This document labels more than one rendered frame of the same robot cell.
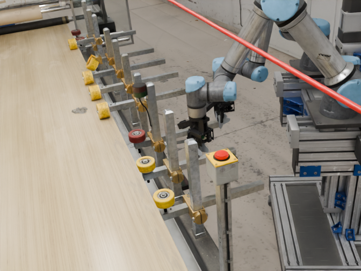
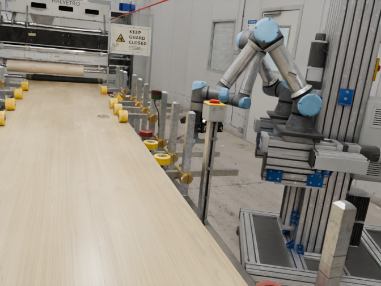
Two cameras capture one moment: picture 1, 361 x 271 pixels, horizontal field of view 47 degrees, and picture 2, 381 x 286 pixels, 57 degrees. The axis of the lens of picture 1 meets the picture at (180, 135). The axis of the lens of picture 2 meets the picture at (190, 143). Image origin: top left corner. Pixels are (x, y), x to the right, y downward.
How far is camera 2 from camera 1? 61 cm
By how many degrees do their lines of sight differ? 16
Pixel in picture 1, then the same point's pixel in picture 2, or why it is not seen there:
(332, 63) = (297, 80)
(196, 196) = (187, 160)
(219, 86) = (216, 88)
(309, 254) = (266, 258)
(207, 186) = not seen: hidden behind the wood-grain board
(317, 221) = (275, 240)
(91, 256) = (101, 171)
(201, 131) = (197, 122)
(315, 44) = (287, 64)
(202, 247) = not seen: hidden behind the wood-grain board
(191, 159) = (189, 126)
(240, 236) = not seen: hidden behind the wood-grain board
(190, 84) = (196, 83)
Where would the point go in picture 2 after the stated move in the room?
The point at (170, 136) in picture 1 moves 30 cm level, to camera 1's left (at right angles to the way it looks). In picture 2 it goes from (174, 123) to (117, 118)
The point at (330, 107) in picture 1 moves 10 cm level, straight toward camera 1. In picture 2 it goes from (293, 123) to (292, 126)
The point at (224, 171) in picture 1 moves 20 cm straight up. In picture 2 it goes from (215, 110) to (221, 58)
